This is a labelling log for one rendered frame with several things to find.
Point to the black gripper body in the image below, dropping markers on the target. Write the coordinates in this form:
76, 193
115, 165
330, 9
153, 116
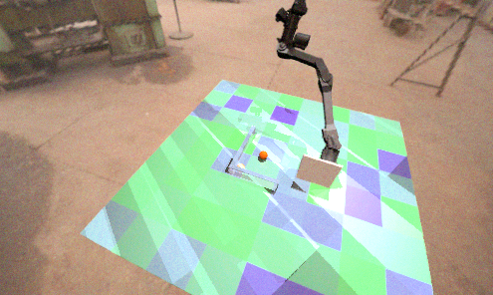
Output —
297, 11

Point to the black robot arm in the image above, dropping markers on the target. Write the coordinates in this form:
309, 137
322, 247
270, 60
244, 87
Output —
286, 50

